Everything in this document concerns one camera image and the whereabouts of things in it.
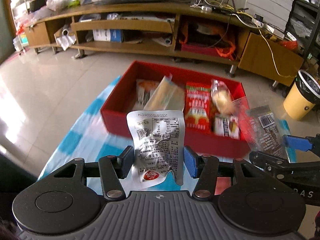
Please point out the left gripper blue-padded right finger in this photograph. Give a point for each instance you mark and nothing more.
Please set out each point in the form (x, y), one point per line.
(205, 169)

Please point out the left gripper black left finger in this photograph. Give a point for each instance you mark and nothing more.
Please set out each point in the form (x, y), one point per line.
(113, 168)

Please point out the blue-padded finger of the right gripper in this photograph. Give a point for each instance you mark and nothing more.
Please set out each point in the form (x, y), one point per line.
(297, 143)

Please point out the brown chocolate snack packet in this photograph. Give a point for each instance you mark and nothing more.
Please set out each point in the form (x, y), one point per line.
(259, 125)

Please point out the small white snack packet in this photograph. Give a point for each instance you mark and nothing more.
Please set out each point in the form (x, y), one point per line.
(227, 126)

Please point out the silver foil snack packet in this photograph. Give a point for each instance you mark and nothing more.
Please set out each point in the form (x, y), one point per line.
(158, 138)

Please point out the red biscuit snack box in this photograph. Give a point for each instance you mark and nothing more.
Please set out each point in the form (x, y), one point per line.
(197, 106)

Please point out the round bun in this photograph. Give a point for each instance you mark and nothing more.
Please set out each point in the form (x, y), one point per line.
(221, 97)

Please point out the yellow wafer cracker pack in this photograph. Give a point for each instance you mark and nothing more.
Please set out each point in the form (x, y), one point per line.
(167, 96)

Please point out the white noodle snack packet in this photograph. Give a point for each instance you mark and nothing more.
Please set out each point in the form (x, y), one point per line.
(144, 91)

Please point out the blue white checkered tablecloth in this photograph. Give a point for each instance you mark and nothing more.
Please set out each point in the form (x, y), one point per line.
(89, 139)

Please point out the yellow trash bin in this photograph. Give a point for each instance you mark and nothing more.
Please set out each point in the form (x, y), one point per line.
(302, 97)

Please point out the red storage box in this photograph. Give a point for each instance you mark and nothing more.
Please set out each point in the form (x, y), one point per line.
(123, 96)

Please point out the white power strip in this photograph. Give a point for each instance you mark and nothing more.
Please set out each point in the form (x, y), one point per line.
(271, 29)

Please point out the black metal shelf rack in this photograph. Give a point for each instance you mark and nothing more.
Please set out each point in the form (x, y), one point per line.
(303, 24)

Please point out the orange plastic bag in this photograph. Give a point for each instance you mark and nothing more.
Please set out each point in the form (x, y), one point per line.
(207, 39)

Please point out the white blue box on shelf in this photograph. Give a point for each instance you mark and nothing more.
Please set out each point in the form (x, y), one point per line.
(108, 35)

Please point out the wooden TV cabinet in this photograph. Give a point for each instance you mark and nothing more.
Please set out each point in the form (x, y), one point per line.
(153, 28)

